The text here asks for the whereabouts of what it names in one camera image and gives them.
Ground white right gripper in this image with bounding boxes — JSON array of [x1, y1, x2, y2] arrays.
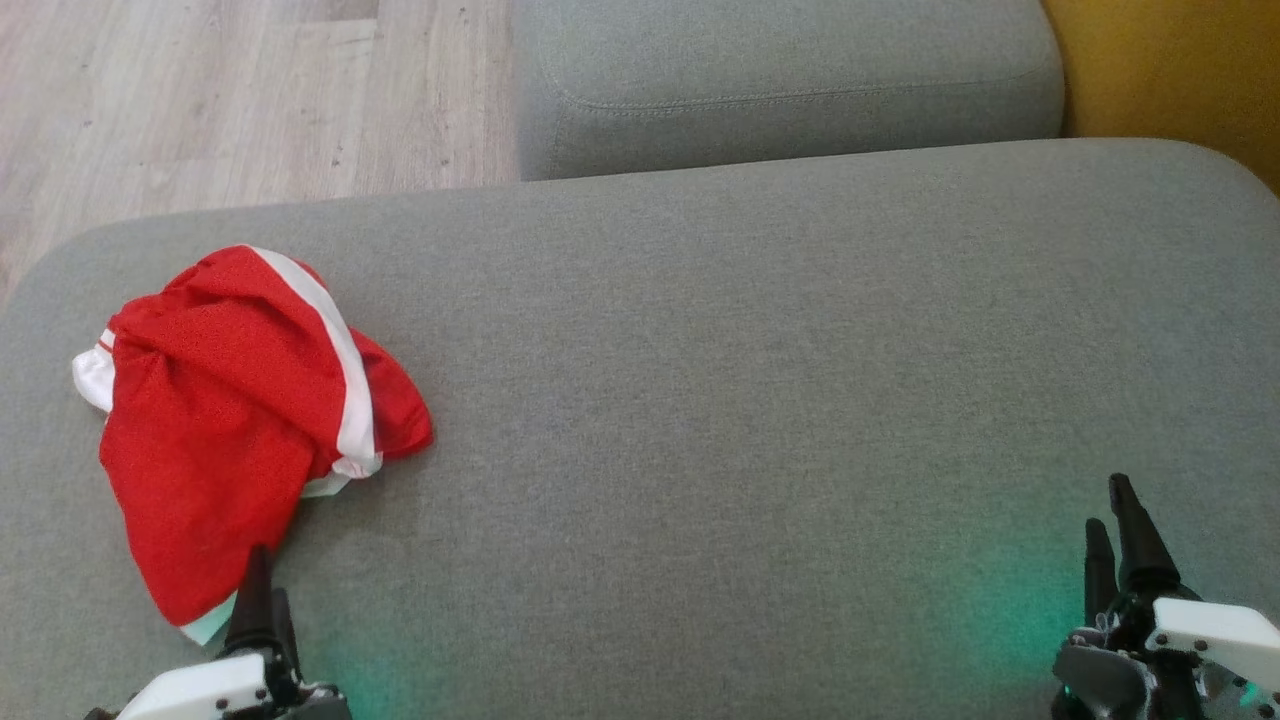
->
[[1052, 473, 1280, 720]]

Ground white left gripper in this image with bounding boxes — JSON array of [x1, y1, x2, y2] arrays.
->
[[85, 545, 353, 720]]

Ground red shorts with white stripe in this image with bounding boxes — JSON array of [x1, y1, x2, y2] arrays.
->
[[72, 244, 435, 646]]

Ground large grey sofa seat cushion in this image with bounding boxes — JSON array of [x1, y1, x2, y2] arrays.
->
[[0, 138, 1280, 720]]

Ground yellow sofa backrest cushion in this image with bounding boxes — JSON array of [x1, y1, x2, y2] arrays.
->
[[1040, 0, 1280, 198]]

